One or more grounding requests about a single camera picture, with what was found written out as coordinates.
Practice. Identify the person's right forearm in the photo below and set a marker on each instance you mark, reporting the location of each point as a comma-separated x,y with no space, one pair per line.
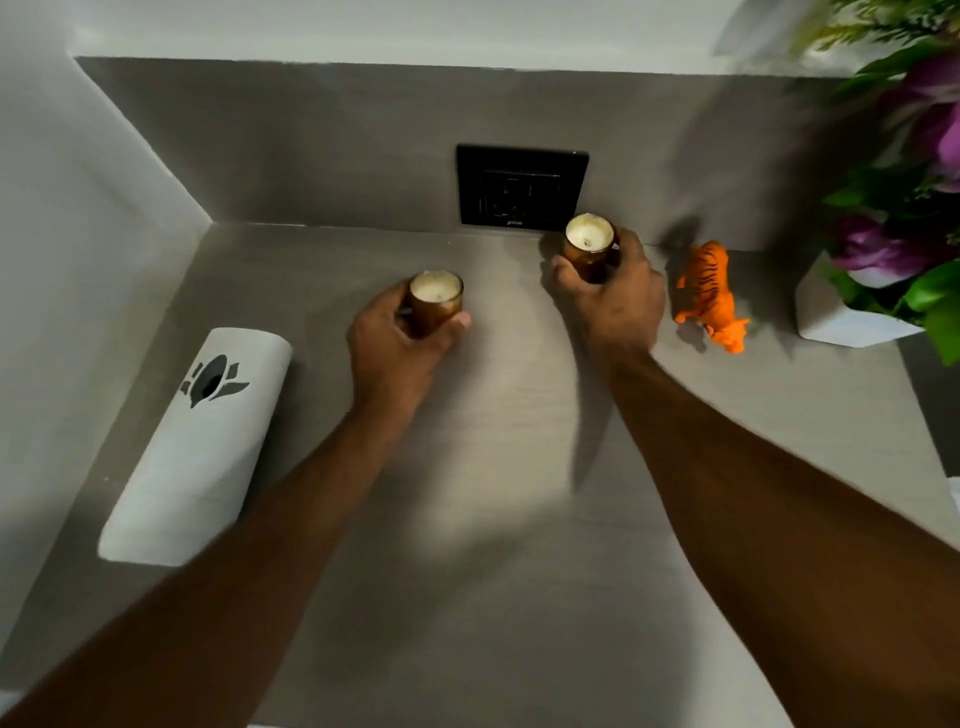
787,540

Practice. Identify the person's right hand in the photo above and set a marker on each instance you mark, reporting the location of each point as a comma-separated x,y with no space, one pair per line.
622,307

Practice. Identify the person's left hand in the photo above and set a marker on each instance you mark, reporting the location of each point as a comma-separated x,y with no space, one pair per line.
386,360

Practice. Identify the orange tiger toy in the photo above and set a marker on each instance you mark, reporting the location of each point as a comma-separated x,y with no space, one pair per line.
711,296

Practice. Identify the person's left forearm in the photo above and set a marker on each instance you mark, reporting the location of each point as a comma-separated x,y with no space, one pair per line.
225,585

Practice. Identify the black wall socket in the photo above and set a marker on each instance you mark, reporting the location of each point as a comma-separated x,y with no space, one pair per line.
517,184

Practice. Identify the white flower pot pink flowers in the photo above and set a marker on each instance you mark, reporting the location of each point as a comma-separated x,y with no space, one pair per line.
825,319

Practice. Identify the white cylinder air freshener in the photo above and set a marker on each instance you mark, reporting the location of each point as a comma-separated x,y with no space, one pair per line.
195,465

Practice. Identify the gold glass candle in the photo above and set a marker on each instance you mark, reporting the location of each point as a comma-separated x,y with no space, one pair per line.
436,296
589,238

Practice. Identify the grey table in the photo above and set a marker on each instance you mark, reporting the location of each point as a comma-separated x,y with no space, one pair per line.
487,450

